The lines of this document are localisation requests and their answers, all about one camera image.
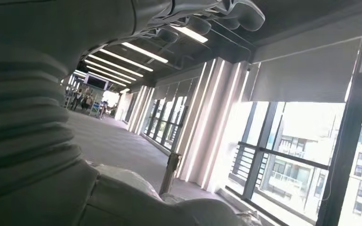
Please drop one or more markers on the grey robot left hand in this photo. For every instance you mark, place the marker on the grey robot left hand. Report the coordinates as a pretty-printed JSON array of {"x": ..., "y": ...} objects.
[{"x": 74, "y": 25}]

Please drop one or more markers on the grey plastic mailer red print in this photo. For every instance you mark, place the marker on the grey plastic mailer red print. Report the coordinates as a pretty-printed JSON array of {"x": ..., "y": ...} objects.
[{"x": 131, "y": 177}]

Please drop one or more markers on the ceiling light strip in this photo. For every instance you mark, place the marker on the ceiling light strip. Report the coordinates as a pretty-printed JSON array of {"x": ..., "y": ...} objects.
[
  {"x": 115, "y": 65},
  {"x": 126, "y": 60},
  {"x": 107, "y": 79},
  {"x": 145, "y": 52},
  {"x": 109, "y": 75},
  {"x": 188, "y": 33},
  {"x": 110, "y": 70}
]

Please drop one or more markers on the hanging monitor screen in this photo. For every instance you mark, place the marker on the hanging monitor screen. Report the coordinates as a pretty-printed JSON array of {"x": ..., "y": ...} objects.
[{"x": 96, "y": 81}]

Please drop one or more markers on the person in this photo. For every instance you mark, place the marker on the person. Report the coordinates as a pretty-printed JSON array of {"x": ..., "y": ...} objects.
[
  {"x": 76, "y": 99},
  {"x": 88, "y": 101}
]

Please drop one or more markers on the large grey roller blind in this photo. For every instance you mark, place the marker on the large grey roller blind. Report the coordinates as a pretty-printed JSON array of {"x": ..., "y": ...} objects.
[{"x": 306, "y": 75}]

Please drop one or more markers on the pale building outside window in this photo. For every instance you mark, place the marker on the pale building outside window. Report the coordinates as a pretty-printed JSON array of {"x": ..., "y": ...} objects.
[{"x": 296, "y": 146}]

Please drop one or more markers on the metal floor post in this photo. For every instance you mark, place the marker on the metal floor post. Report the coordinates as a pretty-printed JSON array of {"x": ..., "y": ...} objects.
[{"x": 170, "y": 174}]

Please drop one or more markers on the black window frame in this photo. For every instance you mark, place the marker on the black window frame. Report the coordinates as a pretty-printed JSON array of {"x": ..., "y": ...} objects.
[{"x": 343, "y": 149}]

